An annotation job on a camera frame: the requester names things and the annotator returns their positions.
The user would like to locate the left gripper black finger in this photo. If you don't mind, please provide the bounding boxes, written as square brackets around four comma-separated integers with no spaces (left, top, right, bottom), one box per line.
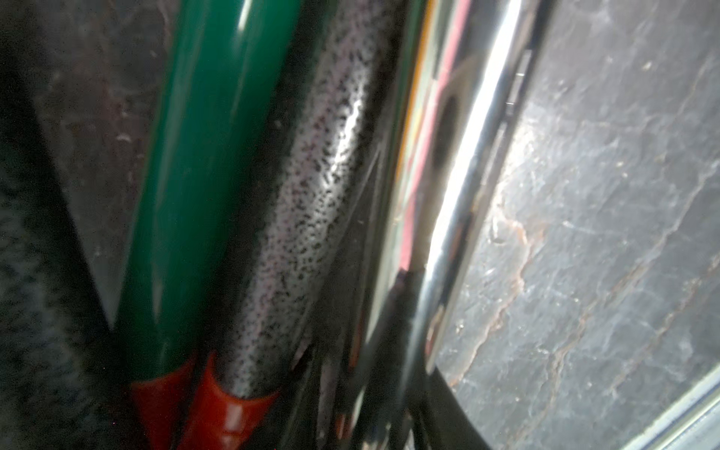
[1,55,141,449]

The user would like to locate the translucent green storage box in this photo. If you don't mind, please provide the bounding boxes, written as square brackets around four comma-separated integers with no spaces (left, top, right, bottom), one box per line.
[622,367,719,450]

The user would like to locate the green handled small hoe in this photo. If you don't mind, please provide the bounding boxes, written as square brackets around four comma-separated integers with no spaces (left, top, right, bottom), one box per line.
[114,1,302,449]

